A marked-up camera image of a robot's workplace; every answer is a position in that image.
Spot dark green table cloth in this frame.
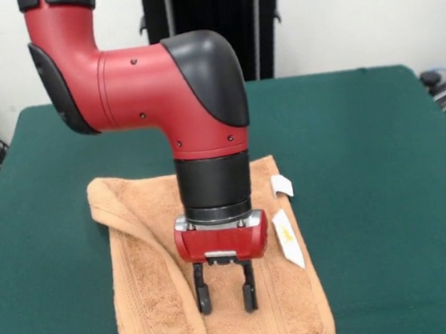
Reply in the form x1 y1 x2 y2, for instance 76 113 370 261
0 58 446 334

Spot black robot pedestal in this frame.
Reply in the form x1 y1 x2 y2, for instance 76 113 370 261
134 0 291 95

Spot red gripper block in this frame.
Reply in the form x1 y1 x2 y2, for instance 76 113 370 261
171 210 279 321

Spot tan terry towel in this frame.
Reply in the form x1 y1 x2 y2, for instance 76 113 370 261
85 148 338 334

